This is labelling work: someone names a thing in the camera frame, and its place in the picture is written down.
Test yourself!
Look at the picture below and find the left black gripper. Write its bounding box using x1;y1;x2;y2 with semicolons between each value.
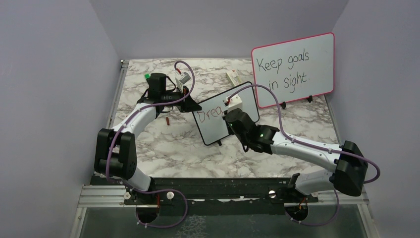
162;86;202;113

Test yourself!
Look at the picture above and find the black framed whiteboard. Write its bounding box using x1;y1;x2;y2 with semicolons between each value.
193;82;260;145

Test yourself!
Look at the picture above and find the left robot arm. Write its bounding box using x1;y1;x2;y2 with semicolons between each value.
94;72;201;204

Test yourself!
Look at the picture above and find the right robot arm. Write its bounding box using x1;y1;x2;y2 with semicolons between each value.
223;109;368;202

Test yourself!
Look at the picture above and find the white whiteboard eraser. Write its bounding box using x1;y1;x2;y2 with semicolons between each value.
225;69;243;87

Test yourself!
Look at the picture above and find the pink framed whiteboard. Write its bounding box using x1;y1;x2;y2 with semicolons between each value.
251;32;335;108

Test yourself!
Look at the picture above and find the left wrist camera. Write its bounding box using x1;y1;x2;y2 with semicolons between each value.
175;72;191;91

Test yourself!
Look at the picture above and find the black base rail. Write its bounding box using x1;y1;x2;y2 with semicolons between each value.
78;177;318;217

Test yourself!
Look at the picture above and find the aluminium side rail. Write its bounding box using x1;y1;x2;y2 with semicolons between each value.
93;60;129;177

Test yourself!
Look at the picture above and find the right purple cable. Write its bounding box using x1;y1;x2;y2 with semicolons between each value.
227;84;381;227

